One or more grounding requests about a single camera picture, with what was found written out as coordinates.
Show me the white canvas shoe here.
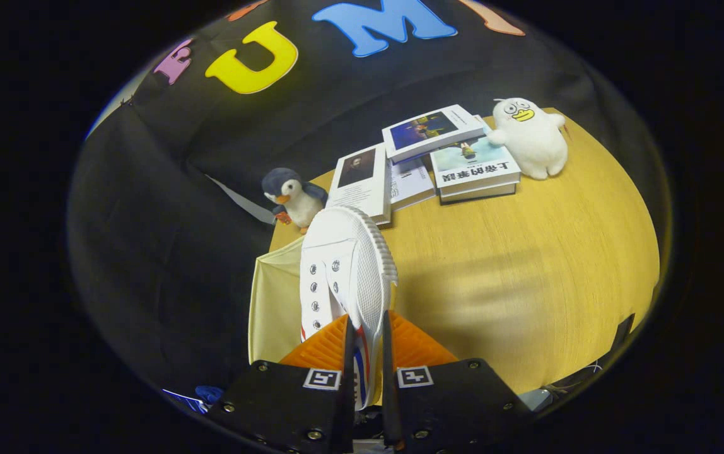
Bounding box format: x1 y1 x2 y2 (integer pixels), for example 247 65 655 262
299 205 399 410

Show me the book with blue picture cover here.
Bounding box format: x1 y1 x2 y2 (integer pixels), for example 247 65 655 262
382 104 486 165

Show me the grey white penguin plush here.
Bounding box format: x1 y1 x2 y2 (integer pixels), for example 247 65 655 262
261 167 329 235

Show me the black backdrop cloth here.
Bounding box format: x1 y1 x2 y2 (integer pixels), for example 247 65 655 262
67 0 672 404

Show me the book with light blue cover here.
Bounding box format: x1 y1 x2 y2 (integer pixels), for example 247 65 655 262
429 136 522 195

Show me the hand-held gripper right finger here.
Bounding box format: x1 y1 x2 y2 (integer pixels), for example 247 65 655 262
381 310 533 454

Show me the white book under stack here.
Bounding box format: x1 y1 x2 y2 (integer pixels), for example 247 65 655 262
439 182 519 205

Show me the cream fabric storage box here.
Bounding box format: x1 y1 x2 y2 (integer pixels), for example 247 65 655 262
247 236 312 365

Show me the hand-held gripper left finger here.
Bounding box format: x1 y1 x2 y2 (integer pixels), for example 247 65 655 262
207 314 356 454

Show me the white duck plush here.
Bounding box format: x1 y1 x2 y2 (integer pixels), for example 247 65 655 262
485 98 569 180

